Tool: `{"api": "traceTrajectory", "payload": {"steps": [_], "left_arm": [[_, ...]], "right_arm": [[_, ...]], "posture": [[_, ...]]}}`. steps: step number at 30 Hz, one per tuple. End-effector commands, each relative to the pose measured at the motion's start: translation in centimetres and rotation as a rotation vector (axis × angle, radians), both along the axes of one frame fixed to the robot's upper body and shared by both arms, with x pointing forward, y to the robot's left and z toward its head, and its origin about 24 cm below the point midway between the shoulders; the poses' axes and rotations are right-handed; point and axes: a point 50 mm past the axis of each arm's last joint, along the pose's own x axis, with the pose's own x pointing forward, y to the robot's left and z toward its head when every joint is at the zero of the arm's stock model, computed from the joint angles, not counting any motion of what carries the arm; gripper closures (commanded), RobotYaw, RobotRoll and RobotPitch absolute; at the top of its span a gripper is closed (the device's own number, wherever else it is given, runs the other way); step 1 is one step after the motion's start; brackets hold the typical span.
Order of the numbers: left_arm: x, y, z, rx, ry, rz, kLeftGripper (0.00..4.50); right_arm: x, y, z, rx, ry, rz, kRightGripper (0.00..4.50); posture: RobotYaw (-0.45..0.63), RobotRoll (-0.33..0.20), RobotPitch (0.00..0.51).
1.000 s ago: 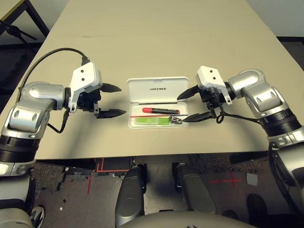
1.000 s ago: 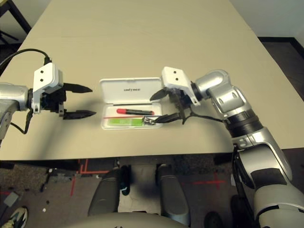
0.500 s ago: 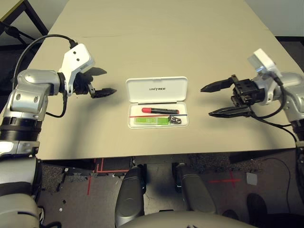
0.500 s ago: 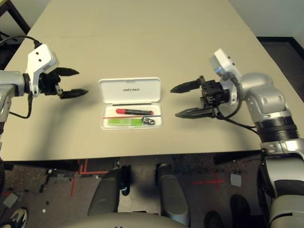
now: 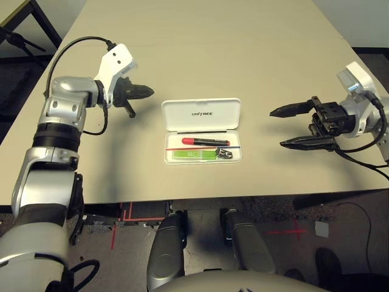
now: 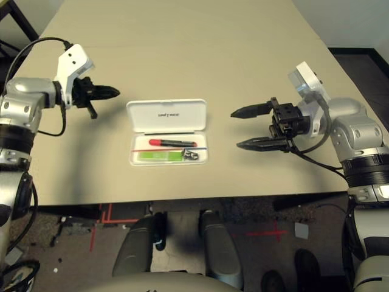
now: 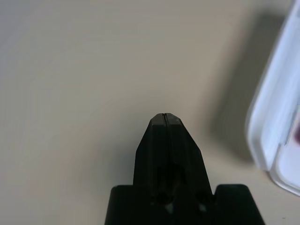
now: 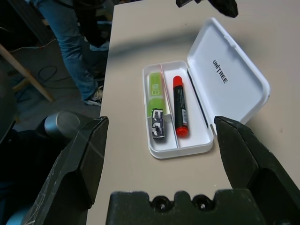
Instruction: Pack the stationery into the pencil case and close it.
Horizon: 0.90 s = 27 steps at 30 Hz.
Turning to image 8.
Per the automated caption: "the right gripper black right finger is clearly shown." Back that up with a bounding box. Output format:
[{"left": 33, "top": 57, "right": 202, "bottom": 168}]
[{"left": 213, "top": 116, "right": 300, "bottom": 225}]

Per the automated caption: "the green highlighter marker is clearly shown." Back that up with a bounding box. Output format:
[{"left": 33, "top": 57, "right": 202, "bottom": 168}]
[{"left": 147, "top": 72, "right": 170, "bottom": 117}]

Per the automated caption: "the person leg in blue jeans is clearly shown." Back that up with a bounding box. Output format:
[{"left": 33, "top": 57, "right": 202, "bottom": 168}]
[{"left": 38, "top": 0, "right": 100, "bottom": 99}]

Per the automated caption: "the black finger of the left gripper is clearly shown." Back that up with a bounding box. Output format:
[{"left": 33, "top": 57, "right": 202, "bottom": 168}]
[
  {"left": 175, "top": 0, "right": 196, "bottom": 8},
  {"left": 206, "top": 0, "right": 239, "bottom": 18}
]

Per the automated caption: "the red black marker pen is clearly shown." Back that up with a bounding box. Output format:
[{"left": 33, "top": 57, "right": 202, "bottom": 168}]
[{"left": 172, "top": 75, "right": 190, "bottom": 138}]

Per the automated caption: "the black floor cable loop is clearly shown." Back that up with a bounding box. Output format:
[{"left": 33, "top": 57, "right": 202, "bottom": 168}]
[{"left": 38, "top": 65, "right": 59, "bottom": 82}]

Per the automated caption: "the white dark sneaker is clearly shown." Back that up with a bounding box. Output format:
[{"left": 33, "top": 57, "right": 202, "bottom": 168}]
[{"left": 83, "top": 85, "right": 104, "bottom": 106}]

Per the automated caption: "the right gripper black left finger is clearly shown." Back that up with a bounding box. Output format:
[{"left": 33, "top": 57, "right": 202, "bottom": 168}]
[{"left": 22, "top": 116, "right": 110, "bottom": 225}]

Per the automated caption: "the small black binder clip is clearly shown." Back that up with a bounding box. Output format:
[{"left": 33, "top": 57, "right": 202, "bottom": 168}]
[{"left": 147, "top": 107, "right": 166, "bottom": 139}]

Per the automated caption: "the wooden beam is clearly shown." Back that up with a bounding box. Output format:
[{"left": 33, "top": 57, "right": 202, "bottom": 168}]
[{"left": 0, "top": 43, "right": 54, "bottom": 103}]

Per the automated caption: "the white plastic pencil case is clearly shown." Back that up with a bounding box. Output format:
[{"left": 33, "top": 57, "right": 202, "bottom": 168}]
[{"left": 142, "top": 17, "right": 270, "bottom": 160}]

